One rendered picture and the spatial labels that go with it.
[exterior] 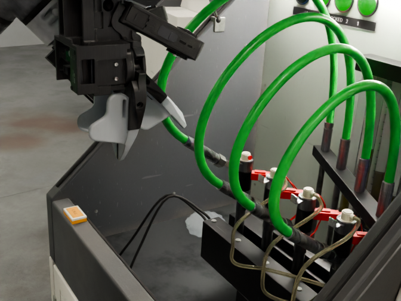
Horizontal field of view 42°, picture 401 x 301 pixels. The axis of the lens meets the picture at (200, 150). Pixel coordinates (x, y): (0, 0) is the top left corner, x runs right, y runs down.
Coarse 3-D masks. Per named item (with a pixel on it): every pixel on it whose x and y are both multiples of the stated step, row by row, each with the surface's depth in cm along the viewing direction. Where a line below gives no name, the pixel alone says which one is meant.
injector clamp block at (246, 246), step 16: (208, 224) 99; (224, 224) 100; (256, 224) 100; (208, 240) 100; (224, 240) 95; (240, 240) 94; (256, 240) 97; (272, 240) 95; (208, 256) 101; (224, 256) 96; (240, 256) 91; (256, 256) 90; (272, 256) 94; (288, 256) 91; (224, 272) 97; (240, 272) 92; (256, 272) 88; (288, 272) 86; (304, 272) 87; (240, 288) 93; (256, 288) 89; (272, 288) 85; (288, 288) 82; (304, 288) 82; (320, 288) 85
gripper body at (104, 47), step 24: (72, 0) 56; (96, 0) 56; (120, 0) 57; (72, 24) 57; (96, 24) 57; (120, 24) 58; (72, 48) 56; (96, 48) 56; (120, 48) 57; (72, 72) 57; (96, 72) 56; (120, 72) 59
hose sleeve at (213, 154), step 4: (188, 136) 86; (188, 140) 85; (192, 140) 86; (184, 144) 85; (188, 144) 85; (192, 144) 86; (188, 148) 86; (192, 148) 86; (204, 148) 87; (208, 148) 89; (204, 152) 88; (208, 152) 88; (212, 152) 89; (208, 156) 88; (212, 156) 89; (216, 156) 89; (208, 160) 90; (212, 160) 89; (216, 160) 90
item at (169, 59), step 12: (216, 0) 79; (228, 0) 80; (312, 0) 90; (204, 12) 79; (324, 12) 91; (192, 24) 78; (168, 60) 78; (336, 60) 97; (168, 72) 79; (336, 72) 98; (336, 84) 99; (168, 120) 82; (180, 132) 84
